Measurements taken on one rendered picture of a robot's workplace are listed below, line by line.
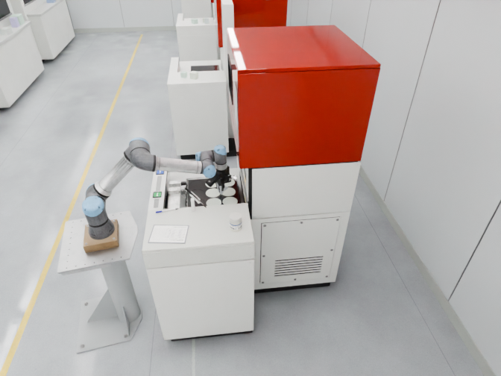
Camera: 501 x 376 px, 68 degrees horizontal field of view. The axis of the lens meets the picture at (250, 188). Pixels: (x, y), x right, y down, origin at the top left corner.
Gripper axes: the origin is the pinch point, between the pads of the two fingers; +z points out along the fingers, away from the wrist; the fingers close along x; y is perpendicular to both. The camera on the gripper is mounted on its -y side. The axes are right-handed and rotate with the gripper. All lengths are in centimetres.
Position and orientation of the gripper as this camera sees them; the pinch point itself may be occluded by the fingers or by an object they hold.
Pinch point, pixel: (220, 193)
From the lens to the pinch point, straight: 251.6
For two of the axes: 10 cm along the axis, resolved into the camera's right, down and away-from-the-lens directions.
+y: 7.8, -3.7, 5.0
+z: 0.0, 8.0, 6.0
